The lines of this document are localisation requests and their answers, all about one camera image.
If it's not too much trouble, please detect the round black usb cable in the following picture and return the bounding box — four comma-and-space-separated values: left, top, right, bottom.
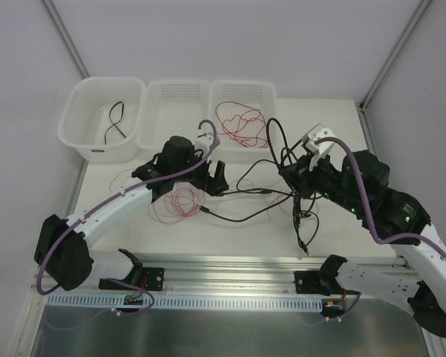
199, 118, 320, 257

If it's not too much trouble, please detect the thin pink wire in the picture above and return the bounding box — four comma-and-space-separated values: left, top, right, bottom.
109, 169, 309, 226

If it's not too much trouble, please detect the thick red wire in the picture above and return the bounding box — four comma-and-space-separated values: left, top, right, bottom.
214, 100, 271, 149

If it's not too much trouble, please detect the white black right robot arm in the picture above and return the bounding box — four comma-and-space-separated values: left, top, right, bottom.
279, 150, 446, 338

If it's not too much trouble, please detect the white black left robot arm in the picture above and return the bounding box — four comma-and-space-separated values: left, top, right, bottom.
34, 133, 228, 295

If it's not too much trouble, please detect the right white perforated basket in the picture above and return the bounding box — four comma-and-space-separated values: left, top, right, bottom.
208, 80, 277, 164

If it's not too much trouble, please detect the white perforated basket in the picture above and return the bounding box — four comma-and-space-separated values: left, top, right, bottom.
136, 78, 210, 152
208, 80, 277, 164

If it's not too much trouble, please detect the middle white perforated basket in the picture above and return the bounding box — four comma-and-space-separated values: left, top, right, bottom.
136, 78, 210, 152

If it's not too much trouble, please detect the white solid plastic tub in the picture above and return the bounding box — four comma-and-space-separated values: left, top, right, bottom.
57, 76, 146, 164

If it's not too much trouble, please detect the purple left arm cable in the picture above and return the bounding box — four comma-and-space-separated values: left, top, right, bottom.
35, 119, 221, 297

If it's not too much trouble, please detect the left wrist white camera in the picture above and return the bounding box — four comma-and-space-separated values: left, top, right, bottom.
195, 133, 220, 156

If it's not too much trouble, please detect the wrist white camera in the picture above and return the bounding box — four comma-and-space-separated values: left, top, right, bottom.
195, 133, 220, 156
302, 123, 336, 169

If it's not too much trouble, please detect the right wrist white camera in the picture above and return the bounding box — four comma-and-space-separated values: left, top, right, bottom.
302, 123, 336, 169

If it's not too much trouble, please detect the aluminium frame rail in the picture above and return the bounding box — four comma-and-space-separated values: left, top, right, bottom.
31, 252, 432, 298

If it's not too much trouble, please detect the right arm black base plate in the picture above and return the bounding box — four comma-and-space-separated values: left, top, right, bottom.
294, 271, 343, 296

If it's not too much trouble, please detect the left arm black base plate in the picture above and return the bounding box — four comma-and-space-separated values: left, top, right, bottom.
98, 266, 165, 292

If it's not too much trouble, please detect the white slotted cable duct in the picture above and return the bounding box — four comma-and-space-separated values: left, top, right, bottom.
48, 292, 323, 313

